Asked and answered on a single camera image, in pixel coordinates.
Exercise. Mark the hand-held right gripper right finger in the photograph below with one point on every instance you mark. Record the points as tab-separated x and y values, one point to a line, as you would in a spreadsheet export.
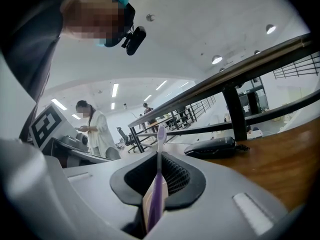
212	204

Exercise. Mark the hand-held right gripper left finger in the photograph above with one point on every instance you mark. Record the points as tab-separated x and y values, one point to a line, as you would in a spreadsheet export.
105	189

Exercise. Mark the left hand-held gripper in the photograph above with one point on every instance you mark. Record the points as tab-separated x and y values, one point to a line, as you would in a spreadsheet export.
47	126

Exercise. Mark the purple toothbrush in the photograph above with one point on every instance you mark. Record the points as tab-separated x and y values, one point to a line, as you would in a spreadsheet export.
157	184

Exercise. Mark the black office chair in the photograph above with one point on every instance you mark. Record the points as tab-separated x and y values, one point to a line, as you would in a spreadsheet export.
123	135

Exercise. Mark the black telephone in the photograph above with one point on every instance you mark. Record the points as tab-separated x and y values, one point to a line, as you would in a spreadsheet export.
212	146

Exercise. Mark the row of ceiling light strips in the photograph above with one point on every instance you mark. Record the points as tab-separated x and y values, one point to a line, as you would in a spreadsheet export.
115	90

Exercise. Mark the black cabinet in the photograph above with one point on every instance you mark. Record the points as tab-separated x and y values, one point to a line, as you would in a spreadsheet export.
252	102

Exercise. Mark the person's black top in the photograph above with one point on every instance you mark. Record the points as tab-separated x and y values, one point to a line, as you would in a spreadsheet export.
27	59

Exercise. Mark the white dome ceiling lamp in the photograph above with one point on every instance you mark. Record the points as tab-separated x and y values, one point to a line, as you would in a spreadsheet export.
271	29
222	69
217	59
257	52

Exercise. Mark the person's head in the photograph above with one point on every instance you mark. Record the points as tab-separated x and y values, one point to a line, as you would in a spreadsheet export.
92	16

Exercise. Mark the round smoke detector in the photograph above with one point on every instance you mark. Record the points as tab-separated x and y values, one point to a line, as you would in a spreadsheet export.
150	17

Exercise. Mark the black head-worn camera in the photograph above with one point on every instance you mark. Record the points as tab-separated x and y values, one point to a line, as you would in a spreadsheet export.
136	40

